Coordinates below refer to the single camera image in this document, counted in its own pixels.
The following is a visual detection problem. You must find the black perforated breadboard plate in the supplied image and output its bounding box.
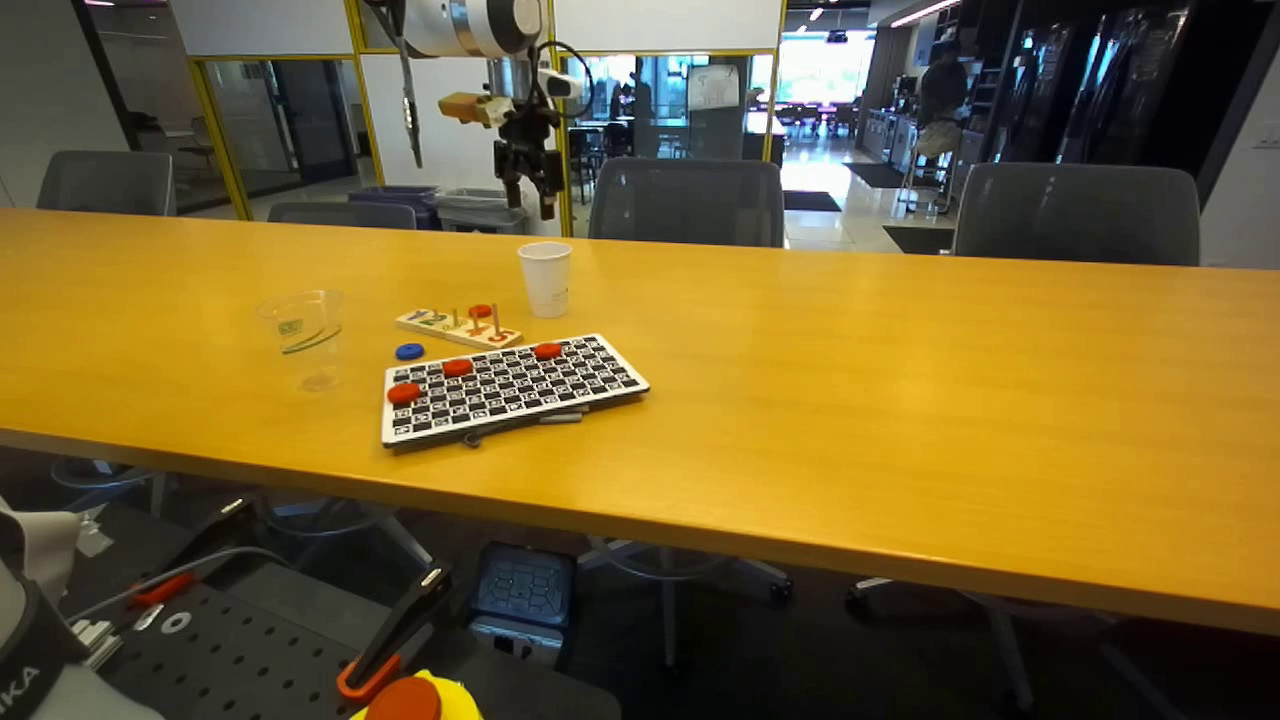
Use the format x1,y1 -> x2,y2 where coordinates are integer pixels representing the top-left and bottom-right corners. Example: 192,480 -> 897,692
76,554 -> 442,720

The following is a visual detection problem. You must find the yellow framed glass partition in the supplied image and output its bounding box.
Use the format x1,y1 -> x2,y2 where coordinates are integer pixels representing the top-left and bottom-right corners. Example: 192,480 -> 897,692
165,0 -> 793,242

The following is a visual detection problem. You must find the yellow red emergency stop button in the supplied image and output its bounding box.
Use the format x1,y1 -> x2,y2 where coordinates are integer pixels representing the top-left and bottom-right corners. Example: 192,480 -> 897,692
346,668 -> 491,720

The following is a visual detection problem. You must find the black white checker calibration board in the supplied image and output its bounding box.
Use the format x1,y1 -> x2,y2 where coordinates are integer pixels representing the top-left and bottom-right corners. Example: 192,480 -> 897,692
375,327 -> 655,451

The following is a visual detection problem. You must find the black orange bar clamp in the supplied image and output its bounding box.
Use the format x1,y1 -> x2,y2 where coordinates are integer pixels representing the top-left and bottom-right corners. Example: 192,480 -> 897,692
332,564 -> 455,710
124,491 -> 263,615

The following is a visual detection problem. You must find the wooden number peg board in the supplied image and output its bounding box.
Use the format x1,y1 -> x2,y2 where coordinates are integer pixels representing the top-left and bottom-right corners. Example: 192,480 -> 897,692
390,301 -> 527,350

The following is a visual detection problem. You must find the black office chair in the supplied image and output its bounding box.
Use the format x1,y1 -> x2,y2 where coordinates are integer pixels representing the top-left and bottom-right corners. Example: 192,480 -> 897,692
574,535 -> 798,675

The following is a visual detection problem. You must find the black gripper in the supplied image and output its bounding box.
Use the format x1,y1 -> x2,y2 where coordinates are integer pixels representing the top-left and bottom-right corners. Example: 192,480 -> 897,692
497,92 -> 565,222

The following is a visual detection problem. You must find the dark office chair base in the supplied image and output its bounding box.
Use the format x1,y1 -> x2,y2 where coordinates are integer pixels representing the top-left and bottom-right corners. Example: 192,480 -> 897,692
843,570 -> 1052,714

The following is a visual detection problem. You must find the grey office chair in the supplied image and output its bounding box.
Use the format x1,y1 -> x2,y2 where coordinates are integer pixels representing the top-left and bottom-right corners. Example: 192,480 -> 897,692
948,160 -> 1204,266
263,184 -> 442,232
584,155 -> 787,253
434,189 -> 540,241
34,147 -> 180,217

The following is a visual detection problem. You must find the white paper cup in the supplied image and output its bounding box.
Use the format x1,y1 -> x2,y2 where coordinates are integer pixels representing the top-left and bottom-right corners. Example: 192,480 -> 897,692
514,241 -> 574,323

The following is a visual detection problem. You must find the grey mesh box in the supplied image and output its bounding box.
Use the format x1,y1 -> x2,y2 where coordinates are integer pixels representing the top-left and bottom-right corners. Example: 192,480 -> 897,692
467,538 -> 578,660

